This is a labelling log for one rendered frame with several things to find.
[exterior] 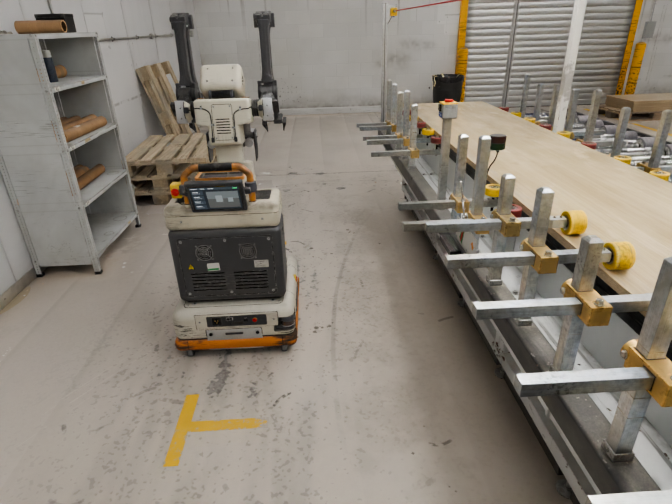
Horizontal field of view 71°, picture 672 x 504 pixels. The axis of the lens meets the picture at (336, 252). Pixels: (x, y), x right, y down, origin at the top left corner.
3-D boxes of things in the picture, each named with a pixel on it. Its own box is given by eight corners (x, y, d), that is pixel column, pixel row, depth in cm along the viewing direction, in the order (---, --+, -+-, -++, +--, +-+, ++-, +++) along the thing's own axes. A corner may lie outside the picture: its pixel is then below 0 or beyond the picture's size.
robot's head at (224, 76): (240, 86, 230) (241, 61, 235) (198, 88, 230) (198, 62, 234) (245, 103, 244) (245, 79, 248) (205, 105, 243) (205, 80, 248)
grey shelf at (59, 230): (36, 277, 330) (-48, 35, 263) (90, 227, 411) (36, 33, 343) (100, 274, 332) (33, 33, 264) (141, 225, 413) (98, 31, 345)
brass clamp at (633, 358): (658, 408, 84) (666, 386, 81) (614, 359, 96) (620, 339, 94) (692, 406, 84) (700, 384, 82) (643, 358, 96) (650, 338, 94)
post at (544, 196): (516, 336, 147) (542, 190, 126) (512, 330, 150) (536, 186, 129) (527, 335, 147) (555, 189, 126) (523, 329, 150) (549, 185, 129)
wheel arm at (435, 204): (399, 212, 203) (399, 203, 201) (397, 209, 206) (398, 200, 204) (497, 208, 204) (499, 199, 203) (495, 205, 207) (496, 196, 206)
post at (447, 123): (437, 210, 235) (444, 118, 215) (434, 206, 240) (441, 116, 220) (446, 209, 235) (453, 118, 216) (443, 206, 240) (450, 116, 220)
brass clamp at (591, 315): (584, 327, 106) (589, 308, 104) (556, 296, 118) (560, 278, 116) (611, 325, 106) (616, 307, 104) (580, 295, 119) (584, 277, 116)
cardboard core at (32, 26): (12, 20, 306) (59, 19, 307) (19, 20, 313) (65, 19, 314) (16, 34, 310) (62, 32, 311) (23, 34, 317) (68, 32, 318)
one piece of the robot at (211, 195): (259, 218, 222) (253, 182, 204) (184, 221, 221) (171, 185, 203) (260, 201, 229) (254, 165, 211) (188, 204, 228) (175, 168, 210)
